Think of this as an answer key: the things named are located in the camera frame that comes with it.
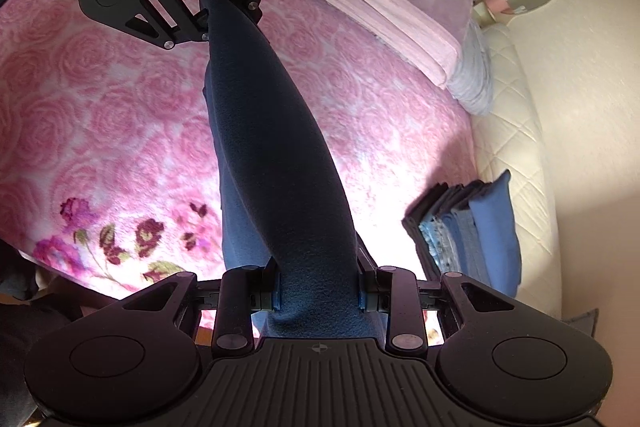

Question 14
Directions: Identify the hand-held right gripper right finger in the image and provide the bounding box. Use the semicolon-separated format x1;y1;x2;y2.
356;252;566;352

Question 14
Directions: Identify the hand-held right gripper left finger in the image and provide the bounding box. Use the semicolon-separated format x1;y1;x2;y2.
120;257;281;350

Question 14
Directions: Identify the blue sweatshirt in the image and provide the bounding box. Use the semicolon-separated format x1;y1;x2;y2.
197;0;381;340

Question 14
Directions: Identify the pink floral blanket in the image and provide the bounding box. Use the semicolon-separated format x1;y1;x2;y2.
0;0;481;348

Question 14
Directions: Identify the folded light blue garment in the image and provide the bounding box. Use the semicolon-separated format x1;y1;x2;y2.
420;207;476;278

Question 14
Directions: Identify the stack of folded blue cloths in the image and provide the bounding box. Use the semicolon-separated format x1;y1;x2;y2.
402;181;488;268

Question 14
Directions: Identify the cream quilted headboard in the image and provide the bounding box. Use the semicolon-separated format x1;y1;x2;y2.
470;24;561;323

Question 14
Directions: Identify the grey cloth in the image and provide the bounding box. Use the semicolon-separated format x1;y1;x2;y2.
564;307;599;339

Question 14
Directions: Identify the lilac striped quilt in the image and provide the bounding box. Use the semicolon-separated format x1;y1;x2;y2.
447;19;496;116

